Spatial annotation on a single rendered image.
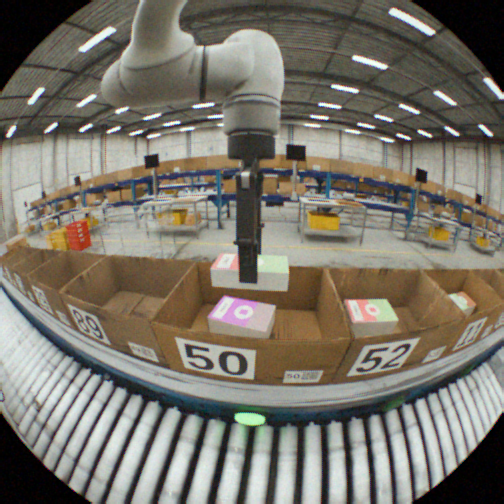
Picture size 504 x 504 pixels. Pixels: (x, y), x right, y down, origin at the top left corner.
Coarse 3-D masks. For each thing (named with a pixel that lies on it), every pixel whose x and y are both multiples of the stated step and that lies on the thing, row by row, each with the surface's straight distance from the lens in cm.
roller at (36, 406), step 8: (64, 360) 96; (72, 360) 96; (64, 368) 95; (56, 376) 94; (48, 384) 94; (56, 384) 94; (40, 392) 95; (48, 392) 94; (40, 400) 95; (32, 408) 96; (40, 408) 95; (24, 416) 99; (32, 416) 96; (24, 424) 98; (24, 432) 98
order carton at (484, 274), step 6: (474, 270) 117; (480, 270) 124; (486, 270) 133; (492, 270) 142; (480, 276) 128; (486, 276) 137; (492, 276) 147; (498, 276) 145; (486, 282) 141; (492, 282) 147; (498, 282) 145; (492, 288) 105; (498, 288) 145; (498, 294) 103; (498, 318) 105; (492, 330) 109
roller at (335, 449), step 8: (336, 424) 63; (328, 432) 62; (336, 432) 62; (328, 440) 62; (336, 440) 61; (328, 448) 62; (336, 448) 61; (344, 448) 63; (328, 456) 61; (336, 456) 60; (344, 456) 62; (328, 464) 61; (336, 464) 60; (344, 464) 61; (328, 472) 61; (336, 472) 60; (344, 472) 61; (328, 480) 61; (336, 480) 60; (344, 480) 61; (328, 488) 61; (336, 488) 60; (344, 488) 61; (328, 496) 61; (336, 496) 60; (344, 496) 62
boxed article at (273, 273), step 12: (216, 264) 36; (228, 264) 35; (264, 264) 35; (276, 264) 35; (216, 276) 35; (228, 276) 34; (264, 276) 33; (276, 276) 33; (288, 276) 33; (240, 288) 35; (252, 288) 35; (264, 288) 34; (276, 288) 34
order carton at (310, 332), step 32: (192, 288) 61; (224, 288) 66; (288, 288) 63; (320, 288) 64; (160, 320) 45; (192, 320) 64; (288, 320) 64; (320, 320) 62; (256, 352) 39; (288, 352) 39; (320, 352) 40; (256, 384) 50; (288, 384) 49; (320, 384) 51
